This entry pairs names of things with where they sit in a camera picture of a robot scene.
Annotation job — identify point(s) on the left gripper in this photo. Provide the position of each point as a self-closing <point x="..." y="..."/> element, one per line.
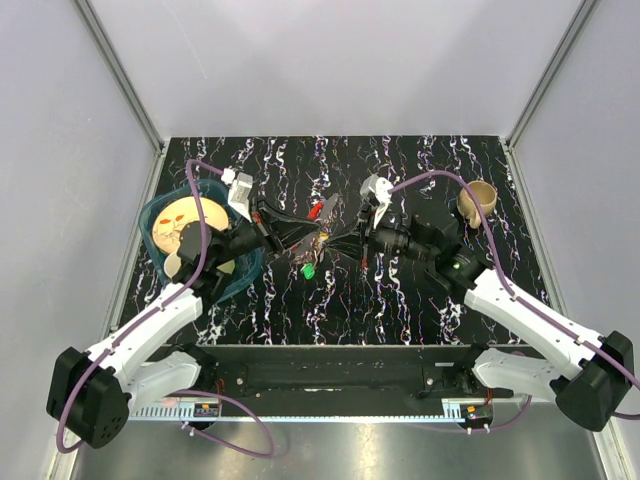
<point x="293" y="230"/>

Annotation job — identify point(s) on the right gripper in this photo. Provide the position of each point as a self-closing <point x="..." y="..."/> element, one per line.
<point x="351" y="244"/>

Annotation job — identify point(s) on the metal key holder red handle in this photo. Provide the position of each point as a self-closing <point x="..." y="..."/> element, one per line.
<point x="310" y="249"/>

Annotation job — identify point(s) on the green key tag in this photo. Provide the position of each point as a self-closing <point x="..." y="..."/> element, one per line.
<point x="308" y="271"/>

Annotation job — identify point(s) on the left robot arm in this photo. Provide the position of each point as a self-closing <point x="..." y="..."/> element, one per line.
<point x="93" y="392"/>

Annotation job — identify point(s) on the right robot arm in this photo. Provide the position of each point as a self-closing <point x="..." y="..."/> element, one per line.
<point x="586" y="374"/>

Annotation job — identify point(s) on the teal plastic container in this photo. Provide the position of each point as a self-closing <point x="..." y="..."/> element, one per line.
<point x="247" y="267"/>

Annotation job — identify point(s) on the painted round plate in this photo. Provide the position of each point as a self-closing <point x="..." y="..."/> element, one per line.
<point x="175" y="216"/>

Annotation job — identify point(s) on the beige ceramic mug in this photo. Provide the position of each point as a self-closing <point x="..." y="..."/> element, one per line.
<point x="485" y="194"/>

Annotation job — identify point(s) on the black base bar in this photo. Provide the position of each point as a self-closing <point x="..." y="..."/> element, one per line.
<point x="244" y="371"/>

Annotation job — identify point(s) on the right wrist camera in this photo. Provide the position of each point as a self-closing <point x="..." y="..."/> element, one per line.
<point x="377" y="191"/>

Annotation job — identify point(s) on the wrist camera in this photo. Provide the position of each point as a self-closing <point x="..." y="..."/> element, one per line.
<point x="377" y="191"/>
<point x="240" y="185"/>

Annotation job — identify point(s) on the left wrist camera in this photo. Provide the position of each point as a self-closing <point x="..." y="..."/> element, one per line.
<point x="240" y="185"/>

